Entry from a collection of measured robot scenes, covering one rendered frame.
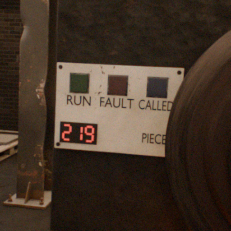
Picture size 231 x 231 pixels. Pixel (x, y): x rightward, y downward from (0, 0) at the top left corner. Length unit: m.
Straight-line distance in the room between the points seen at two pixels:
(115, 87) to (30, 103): 2.69
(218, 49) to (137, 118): 0.23
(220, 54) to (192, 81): 0.06
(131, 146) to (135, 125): 0.04
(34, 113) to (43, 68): 0.41
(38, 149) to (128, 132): 2.71
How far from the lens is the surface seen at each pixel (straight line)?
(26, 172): 3.53
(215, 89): 0.59
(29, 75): 3.40
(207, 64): 0.60
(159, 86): 0.73
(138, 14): 0.77
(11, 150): 5.47
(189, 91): 0.60
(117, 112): 0.75
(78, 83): 0.76
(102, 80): 0.75
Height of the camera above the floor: 1.22
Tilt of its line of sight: 6 degrees down
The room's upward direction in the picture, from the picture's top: 3 degrees clockwise
